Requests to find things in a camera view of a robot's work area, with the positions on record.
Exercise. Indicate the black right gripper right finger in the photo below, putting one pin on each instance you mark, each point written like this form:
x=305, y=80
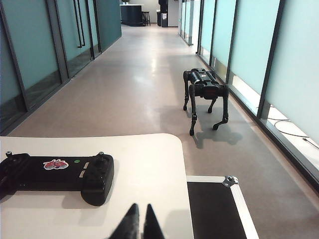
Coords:
x=152, y=224

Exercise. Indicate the dark counter cabinet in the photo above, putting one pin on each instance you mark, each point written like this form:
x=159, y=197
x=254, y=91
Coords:
x=130, y=15

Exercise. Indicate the black remote control with sticker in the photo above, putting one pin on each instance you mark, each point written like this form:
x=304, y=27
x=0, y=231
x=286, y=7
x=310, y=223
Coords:
x=57, y=176

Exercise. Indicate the black bin with white label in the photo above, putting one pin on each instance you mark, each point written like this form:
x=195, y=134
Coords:
x=163, y=20

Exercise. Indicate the tall black cabinet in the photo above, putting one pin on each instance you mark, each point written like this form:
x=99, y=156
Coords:
x=163, y=5

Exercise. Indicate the black quadruped robot dog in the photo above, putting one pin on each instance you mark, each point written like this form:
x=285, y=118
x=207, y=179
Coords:
x=207, y=87

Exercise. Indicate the black aluminium-edged flight case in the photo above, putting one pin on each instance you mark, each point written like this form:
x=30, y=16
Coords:
x=211, y=211

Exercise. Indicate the dark bar stool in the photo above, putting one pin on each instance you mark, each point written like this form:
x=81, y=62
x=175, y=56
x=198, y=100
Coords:
x=146, y=17

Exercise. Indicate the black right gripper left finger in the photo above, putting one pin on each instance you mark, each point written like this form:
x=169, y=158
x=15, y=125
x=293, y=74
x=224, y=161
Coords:
x=130, y=224

